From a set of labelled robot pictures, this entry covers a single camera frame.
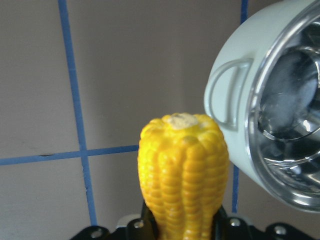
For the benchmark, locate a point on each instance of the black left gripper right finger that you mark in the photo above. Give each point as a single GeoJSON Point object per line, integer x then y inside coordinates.
{"type": "Point", "coordinates": [233, 227]}

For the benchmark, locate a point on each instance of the yellow corn cob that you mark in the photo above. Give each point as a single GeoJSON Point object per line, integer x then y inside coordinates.
{"type": "Point", "coordinates": [183, 164]}

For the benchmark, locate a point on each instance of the pale green cooking pot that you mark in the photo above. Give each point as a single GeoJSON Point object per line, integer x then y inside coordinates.
{"type": "Point", "coordinates": [230, 83]}

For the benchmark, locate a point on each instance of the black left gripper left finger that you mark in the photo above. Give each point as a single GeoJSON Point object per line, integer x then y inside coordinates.
{"type": "Point", "coordinates": [142, 228]}

